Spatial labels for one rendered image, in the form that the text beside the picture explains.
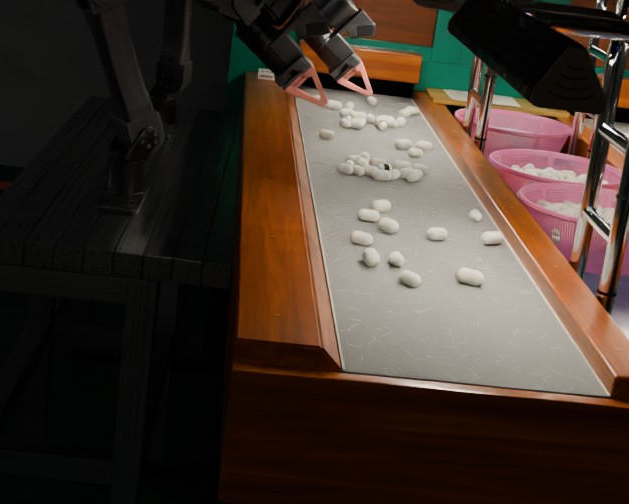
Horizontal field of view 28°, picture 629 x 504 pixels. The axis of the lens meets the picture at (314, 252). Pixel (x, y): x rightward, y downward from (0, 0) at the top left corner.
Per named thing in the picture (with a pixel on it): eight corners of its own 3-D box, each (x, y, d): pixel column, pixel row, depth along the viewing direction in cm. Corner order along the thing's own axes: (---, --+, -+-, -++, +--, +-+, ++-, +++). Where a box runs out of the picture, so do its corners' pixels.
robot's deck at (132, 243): (-38, 259, 189) (-37, 234, 188) (89, 111, 304) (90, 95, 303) (548, 325, 193) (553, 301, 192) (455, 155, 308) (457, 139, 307)
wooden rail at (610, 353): (596, 466, 141) (615, 375, 138) (407, 133, 314) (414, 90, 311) (643, 470, 142) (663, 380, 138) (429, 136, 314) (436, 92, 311)
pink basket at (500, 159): (530, 234, 227) (539, 183, 224) (457, 193, 250) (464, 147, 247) (647, 233, 238) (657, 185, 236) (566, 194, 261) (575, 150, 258)
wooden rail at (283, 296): (217, 492, 140) (234, 338, 135) (237, 144, 313) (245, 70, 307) (324, 502, 141) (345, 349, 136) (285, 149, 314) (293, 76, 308)
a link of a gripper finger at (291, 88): (337, 86, 230) (302, 49, 228) (340, 94, 223) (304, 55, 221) (310, 112, 231) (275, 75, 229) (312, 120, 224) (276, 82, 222)
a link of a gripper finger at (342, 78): (380, 80, 272) (352, 48, 270) (383, 86, 265) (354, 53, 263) (356, 101, 273) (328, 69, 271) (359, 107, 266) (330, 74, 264)
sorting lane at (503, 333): (340, 388, 137) (342, 370, 136) (291, 94, 310) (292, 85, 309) (607, 414, 139) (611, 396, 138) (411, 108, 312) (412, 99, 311)
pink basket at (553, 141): (519, 181, 268) (527, 137, 265) (424, 151, 285) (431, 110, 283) (587, 171, 287) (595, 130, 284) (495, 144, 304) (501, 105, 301)
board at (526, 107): (432, 103, 296) (433, 98, 295) (424, 91, 310) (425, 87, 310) (569, 118, 298) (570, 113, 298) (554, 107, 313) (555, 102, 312)
